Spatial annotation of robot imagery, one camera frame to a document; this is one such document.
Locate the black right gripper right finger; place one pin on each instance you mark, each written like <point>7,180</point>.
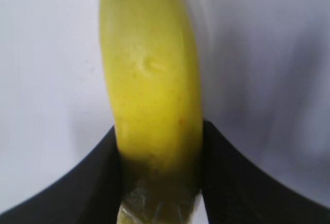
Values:
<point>236,191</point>

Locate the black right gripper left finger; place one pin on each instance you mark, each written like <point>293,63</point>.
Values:
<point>89,193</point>

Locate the yellow plastic banana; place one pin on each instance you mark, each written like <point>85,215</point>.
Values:
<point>152,75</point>

